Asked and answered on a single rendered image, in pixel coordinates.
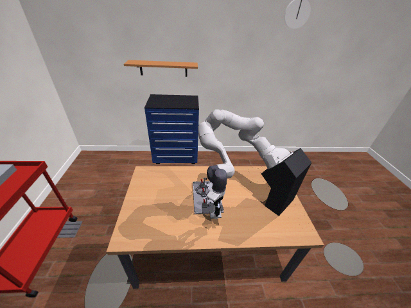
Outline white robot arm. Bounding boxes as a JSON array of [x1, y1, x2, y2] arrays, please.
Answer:
[[198, 109, 293, 202]]

